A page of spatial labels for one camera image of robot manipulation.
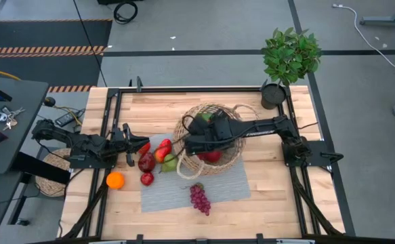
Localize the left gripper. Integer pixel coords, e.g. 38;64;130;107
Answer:
108;122;150;168

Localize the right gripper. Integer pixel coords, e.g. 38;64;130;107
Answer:
184;108;236;156

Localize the red bell pepper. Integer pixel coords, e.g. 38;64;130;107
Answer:
138;142;152;156

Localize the dark red oval fruit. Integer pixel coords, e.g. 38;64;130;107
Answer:
137;152;157;174

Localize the big red apple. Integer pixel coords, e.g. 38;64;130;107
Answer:
196;150;224;164

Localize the red and yellow fruit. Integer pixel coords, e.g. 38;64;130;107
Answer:
154;138;173;164

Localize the wicker basket with handles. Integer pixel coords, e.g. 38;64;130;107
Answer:
172;102;261;180

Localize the small dark red fruit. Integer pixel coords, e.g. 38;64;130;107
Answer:
140;171;155;187

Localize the orange fruit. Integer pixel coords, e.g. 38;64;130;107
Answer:
106;171;126;190

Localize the green pear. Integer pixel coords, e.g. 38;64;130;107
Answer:
159;152;180;174

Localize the purple grape bunch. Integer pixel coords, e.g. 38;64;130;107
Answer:
183;182;212;217

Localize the grey woven placemat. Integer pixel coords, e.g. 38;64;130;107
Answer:
138;132;252;214

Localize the black power adapter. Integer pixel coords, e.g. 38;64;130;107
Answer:
54;110;83;128

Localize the round woven floor mat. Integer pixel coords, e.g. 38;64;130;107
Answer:
34;147;83;198

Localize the potted green plant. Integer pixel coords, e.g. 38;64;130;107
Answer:
260;26;323;110

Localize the black desk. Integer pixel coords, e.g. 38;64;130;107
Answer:
0;76;49;174

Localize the black hazard striped floor mat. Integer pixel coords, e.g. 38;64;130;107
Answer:
0;18;113;93

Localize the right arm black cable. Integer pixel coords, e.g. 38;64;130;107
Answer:
165;114;200;163

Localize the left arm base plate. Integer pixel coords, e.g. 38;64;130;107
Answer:
68;142;119;169

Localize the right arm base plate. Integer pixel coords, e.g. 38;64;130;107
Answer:
283;140;344;167

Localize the coiled black cable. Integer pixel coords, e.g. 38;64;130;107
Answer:
112;1;139;25

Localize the yellow cable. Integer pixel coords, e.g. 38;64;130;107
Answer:
0;64;22;81

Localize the white floor cable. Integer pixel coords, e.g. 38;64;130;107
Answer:
332;3;395;69

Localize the grey table leg frame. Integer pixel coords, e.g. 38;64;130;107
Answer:
359;0;395;27

